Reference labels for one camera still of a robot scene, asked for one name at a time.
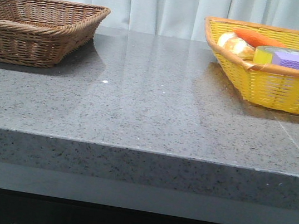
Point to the yellow packing tape roll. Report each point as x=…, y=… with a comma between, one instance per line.
x=265, y=54

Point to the toy bread roll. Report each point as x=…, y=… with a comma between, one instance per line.
x=236, y=45

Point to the orange toy carrot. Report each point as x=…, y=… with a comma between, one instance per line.
x=256, y=39

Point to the yellow woven basket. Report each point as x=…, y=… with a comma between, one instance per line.
x=271, y=86

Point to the brown wicker basket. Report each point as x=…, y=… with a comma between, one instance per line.
x=40, y=33

